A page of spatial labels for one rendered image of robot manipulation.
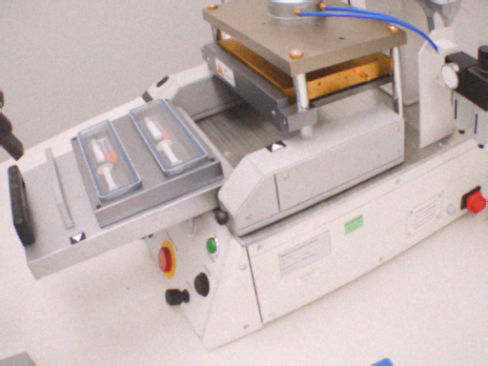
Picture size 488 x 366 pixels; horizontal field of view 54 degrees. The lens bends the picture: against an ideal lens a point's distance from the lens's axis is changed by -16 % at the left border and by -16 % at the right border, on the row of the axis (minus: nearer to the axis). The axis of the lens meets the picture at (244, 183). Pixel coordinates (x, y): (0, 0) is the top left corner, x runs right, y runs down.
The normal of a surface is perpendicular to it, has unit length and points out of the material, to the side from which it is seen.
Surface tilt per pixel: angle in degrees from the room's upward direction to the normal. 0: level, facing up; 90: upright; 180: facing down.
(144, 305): 0
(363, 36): 0
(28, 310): 0
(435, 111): 90
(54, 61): 90
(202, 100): 90
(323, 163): 90
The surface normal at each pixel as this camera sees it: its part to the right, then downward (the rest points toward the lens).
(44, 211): -0.14, -0.79
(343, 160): 0.43, 0.50
